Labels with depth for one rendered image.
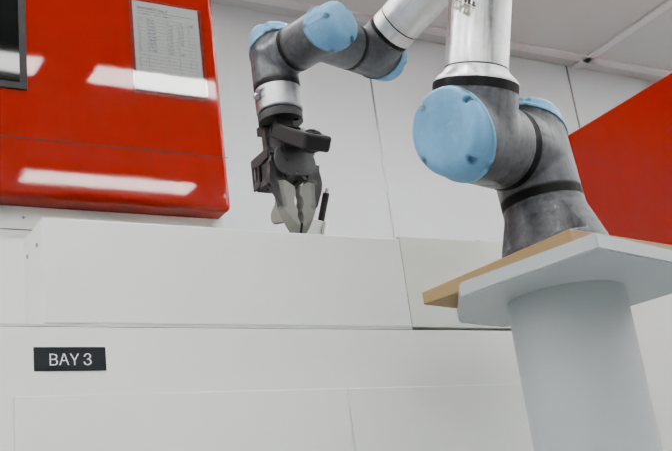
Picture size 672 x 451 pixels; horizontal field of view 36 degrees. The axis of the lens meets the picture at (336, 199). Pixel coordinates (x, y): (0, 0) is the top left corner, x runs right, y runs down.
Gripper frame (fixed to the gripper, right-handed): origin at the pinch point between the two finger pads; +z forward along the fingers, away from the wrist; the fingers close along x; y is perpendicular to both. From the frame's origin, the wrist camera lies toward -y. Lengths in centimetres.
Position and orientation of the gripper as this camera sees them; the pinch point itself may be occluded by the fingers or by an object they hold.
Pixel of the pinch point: (300, 229)
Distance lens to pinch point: 158.1
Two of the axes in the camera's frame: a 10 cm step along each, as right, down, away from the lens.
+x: -8.6, -0.7, -5.0
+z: 1.3, 9.3, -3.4
